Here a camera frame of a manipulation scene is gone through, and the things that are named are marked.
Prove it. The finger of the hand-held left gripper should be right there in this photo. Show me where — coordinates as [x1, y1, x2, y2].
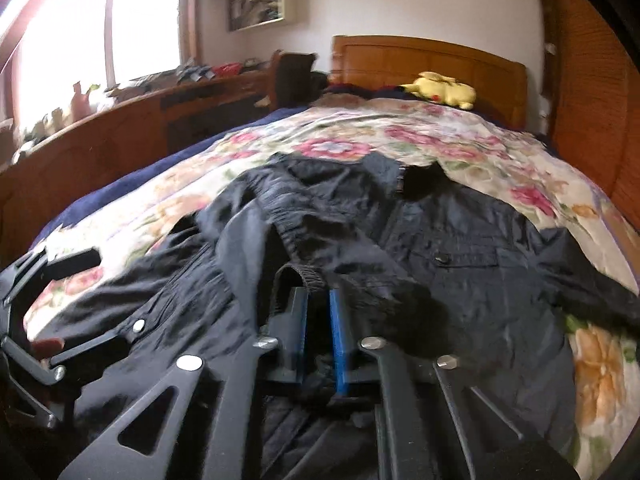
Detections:
[0, 247, 103, 301]
[0, 317, 148, 431]

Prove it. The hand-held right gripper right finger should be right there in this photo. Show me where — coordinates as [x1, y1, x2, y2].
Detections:
[327, 289, 583, 480]

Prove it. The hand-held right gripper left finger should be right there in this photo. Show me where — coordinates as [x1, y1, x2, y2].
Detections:
[57, 285, 309, 480]

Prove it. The black jacket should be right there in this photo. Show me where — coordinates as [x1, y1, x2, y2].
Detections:
[30, 152, 640, 480]

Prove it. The wooden desk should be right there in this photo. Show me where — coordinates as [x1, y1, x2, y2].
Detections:
[0, 67, 273, 261]

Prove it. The pink figurine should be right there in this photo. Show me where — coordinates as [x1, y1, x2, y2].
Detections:
[70, 82, 96, 121]

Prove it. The floral blanket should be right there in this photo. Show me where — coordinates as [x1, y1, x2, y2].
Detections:
[22, 97, 640, 480]

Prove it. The window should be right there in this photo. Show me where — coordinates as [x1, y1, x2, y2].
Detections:
[0, 0, 198, 126]

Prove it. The wooden chair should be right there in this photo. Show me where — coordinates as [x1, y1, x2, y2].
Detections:
[260, 50, 331, 111]

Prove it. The yellow plush toy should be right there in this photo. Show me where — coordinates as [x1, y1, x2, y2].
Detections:
[400, 71, 476, 110]

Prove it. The wooden headboard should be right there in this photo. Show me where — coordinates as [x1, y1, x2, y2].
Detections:
[331, 35, 528, 131]

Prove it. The wooden wardrobe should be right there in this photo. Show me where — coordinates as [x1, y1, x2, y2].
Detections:
[537, 0, 640, 231]

